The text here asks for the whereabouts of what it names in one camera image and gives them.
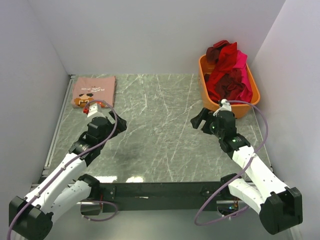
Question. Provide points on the bright red t shirt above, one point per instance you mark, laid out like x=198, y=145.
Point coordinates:
x=226, y=61

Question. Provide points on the aluminium frame rail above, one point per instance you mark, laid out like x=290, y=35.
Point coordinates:
x=45, y=171

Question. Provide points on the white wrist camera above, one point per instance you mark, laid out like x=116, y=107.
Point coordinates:
x=224, y=105
x=93, y=111

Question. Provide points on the black base beam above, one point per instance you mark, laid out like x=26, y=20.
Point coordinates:
x=148, y=196

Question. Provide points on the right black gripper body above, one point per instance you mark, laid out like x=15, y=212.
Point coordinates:
x=215, y=130

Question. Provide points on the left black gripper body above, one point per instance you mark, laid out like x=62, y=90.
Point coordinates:
x=110, y=129

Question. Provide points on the dark maroon t shirt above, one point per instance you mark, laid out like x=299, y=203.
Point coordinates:
x=213, y=52

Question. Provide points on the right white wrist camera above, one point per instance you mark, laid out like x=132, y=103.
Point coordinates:
x=224, y=105

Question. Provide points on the pink t shirt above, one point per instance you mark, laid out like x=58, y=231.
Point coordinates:
x=87, y=89

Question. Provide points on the orange plastic basket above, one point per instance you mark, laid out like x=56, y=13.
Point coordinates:
x=239, y=110

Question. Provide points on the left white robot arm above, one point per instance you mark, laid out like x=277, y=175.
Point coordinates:
x=33, y=216

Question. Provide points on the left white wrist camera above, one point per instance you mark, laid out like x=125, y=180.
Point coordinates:
x=93, y=111

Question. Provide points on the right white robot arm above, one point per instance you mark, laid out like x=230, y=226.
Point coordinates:
x=279, y=206

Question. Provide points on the magenta t shirt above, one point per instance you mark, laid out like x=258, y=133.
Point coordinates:
x=241, y=64

